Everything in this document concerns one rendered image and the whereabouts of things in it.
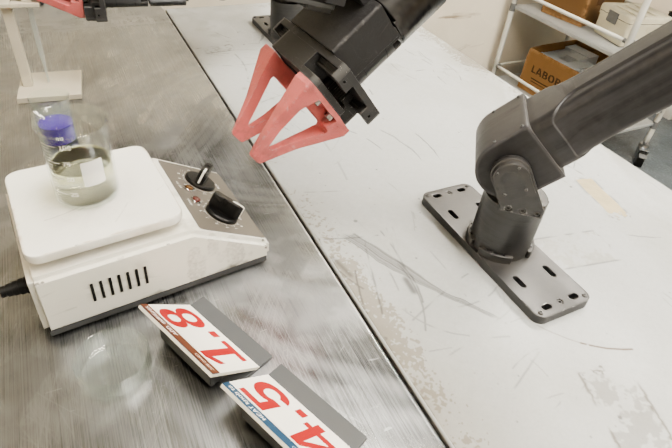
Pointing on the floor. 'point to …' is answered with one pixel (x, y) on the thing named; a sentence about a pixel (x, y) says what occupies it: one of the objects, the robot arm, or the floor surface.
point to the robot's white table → (424, 297)
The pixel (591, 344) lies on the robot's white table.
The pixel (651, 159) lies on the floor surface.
